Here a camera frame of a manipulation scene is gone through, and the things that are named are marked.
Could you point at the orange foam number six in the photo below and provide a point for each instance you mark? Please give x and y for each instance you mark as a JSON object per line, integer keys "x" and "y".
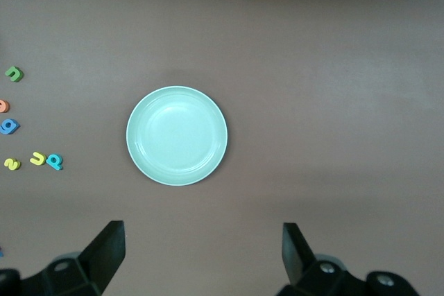
{"x": 2, "y": 105}

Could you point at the pale green plate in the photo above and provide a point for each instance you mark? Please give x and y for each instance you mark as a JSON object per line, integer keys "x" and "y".
{"x": 177, "y": 135}

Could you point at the blue foam letter g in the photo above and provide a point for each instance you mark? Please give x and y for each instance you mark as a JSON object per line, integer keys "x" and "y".
{"x": 8, "y": 126}

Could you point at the green foam letter u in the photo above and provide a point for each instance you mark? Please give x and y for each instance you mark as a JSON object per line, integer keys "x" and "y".
{"x": 14, "y": 73}

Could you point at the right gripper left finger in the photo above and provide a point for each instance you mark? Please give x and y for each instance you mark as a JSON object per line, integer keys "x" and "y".
{"x": 104, "y": 258}

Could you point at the yellow foam letter u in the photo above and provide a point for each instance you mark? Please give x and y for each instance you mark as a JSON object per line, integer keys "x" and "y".
{"x": 38, "y": 159}

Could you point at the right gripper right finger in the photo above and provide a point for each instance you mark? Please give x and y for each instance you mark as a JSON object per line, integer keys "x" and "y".
{"x": 298, "y": 261}

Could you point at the yellow foam number two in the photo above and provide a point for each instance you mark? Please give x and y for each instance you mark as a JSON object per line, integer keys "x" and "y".
{"x": 12, "y": 163}

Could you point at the teal foam letter p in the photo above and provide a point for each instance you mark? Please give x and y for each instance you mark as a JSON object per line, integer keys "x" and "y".
{"x": 54, "y": 161}

